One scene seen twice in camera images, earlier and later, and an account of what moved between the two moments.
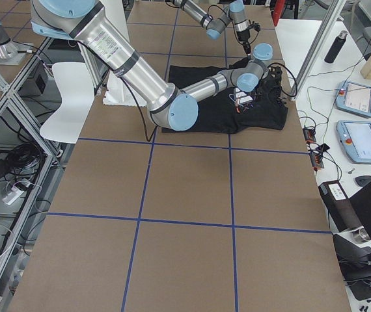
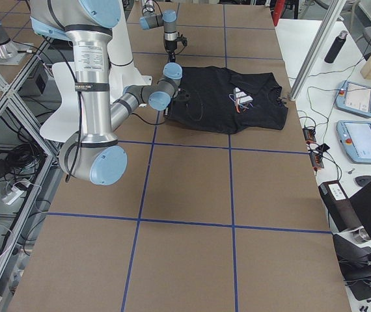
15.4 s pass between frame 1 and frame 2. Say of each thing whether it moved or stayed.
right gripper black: moved
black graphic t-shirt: stayed
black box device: stayed
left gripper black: moved
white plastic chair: stayed
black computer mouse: stayed
